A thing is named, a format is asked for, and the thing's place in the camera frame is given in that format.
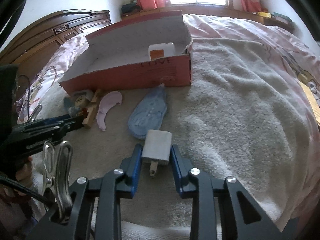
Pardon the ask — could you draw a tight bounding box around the small red toy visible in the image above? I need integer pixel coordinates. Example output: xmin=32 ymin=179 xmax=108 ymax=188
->
xmin=78 ymin=108 xmax=88 ymax=118

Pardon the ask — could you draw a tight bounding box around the round wooden chess piece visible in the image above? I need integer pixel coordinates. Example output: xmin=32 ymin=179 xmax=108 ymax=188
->
xmin=74 ymin=95 xmax=87 ymax=108

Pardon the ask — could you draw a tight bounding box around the pale pink curved piece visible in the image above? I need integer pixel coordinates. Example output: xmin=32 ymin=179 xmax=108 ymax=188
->
xmin=96 ymin=91 xmax=123 ymax=132

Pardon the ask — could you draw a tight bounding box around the white USB wall charger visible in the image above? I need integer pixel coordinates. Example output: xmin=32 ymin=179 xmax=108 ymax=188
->
xmin=142 ymin=129 xmax=172 ymax=177

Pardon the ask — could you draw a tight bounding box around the blue correction tape dispenser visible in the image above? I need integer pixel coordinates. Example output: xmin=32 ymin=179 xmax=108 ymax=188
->
xmin=127 ymin=84 xmax=167 ymax=139

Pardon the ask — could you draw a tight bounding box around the white jar orange label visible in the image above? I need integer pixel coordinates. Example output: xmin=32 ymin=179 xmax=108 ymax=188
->
xmin=148 ymin=42 xmax=176 ymax=61

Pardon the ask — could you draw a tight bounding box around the person's left hand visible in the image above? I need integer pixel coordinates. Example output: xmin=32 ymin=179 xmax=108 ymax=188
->
xmin=1 ymin=156 xmax=34 ymax=235

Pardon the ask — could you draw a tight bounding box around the wooden puzzle piece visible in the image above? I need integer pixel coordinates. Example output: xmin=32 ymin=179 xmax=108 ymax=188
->
xmin=82 ymin=89 xmax=103 ymax=129

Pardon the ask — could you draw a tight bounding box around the white curved plastic piece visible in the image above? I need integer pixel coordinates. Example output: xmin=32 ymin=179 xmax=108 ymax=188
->
xmin=71 ymin=89 xmax=94 ymax=101

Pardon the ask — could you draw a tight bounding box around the pink checked bed quilt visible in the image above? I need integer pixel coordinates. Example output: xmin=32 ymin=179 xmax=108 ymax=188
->
xmin=15 ymin=13 xmax=320 ymax=230

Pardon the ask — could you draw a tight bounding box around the dark wooden headboard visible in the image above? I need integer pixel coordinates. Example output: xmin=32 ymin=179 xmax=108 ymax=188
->
xmin=1 ymin=9 xmax=111 ymax=79

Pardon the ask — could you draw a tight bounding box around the red cardboard shoe box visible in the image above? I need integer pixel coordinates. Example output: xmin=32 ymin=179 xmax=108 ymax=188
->
xmin=59 ymin=11 xmax=193 ymax=94

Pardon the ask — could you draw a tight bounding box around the cream terry towel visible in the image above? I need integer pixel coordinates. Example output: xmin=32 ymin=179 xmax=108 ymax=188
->
xmin=65 ymin=38 xmax=319 ymax=239

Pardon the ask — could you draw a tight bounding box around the dark bag on cabinet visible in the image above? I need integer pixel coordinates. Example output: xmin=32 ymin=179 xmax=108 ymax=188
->
xmin=121 ymin=3 xmax=141 ymax=14

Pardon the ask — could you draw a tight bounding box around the wooden window cabinet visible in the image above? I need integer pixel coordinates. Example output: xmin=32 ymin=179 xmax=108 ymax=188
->
xmin=121 ymin=4 xmax=295 ymax=33

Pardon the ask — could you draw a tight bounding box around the yellow box on cabinet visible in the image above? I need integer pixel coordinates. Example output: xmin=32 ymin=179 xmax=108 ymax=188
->
xmin=258 ymin=11 xmax=272 ymax=18

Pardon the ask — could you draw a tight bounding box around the green book on cabinet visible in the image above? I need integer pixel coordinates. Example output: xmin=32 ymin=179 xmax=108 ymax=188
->
xmin=273 ymin=12 xmax=292 ymax=24

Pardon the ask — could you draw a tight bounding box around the black cable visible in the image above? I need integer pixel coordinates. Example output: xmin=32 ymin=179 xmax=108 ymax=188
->
xmin=0 ymin=74 xmax=56 ymax=205

